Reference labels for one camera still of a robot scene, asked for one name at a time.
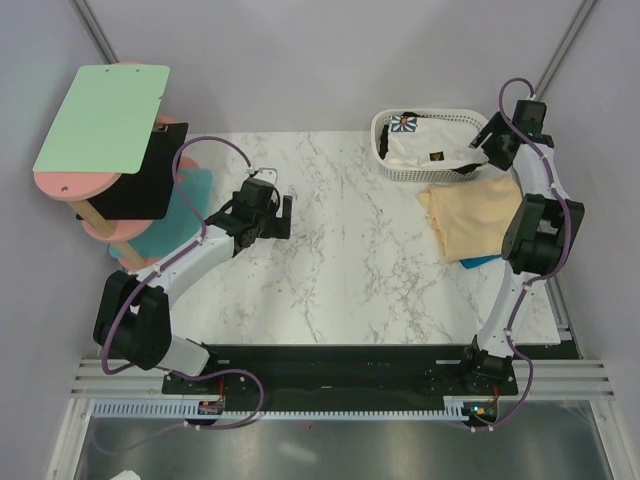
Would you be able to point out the teal board on shelf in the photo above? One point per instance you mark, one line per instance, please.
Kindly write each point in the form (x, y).
(179, 225)

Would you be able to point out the white paper scrap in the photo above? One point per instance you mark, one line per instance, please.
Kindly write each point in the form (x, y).
(126, 475)

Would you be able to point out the folded beige t shirt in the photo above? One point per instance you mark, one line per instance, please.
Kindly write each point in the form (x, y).
(470, 219)

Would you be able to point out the white slotted cable duct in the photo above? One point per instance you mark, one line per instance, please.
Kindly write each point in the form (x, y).
(193, 409)

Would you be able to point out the left aluminium corner post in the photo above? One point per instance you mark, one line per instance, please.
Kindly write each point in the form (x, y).
(94, 30)

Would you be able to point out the pink wooden tiered shelf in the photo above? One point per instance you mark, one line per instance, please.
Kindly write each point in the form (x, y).
(75, 190)

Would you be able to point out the aluminium frame rail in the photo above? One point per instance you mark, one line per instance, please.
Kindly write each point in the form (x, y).
(553, 380)

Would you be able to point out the black board on shelf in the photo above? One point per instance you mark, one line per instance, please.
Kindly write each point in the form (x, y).
(146, 194)

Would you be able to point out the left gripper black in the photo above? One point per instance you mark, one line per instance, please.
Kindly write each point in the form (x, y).
(279, 227)

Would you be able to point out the aluminium corner post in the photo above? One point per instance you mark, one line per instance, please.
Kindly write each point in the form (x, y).
(94, 30)
(564, 46)

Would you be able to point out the green board on shelf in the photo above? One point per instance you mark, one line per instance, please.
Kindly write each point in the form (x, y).
(105, 120)

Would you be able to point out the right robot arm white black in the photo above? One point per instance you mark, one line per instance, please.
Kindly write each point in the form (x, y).
(538, 239)

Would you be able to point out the folded blue t shirt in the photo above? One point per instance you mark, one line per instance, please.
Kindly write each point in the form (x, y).
(476, 262)

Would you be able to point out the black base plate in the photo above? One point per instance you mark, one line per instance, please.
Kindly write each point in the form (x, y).
(339, 376)

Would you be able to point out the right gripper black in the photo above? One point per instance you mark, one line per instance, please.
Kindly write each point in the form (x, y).
(494, 157)

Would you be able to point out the white printed t shirt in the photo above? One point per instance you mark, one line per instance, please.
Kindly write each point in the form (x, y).
(429, 144)

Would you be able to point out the white perforated plastic basket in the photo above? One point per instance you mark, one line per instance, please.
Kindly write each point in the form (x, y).
(400, 170)

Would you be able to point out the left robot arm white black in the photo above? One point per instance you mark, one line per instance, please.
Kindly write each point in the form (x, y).
(133, 321)

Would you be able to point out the right aluminium corner post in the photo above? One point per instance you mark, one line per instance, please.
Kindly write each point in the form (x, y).
(564, 46)

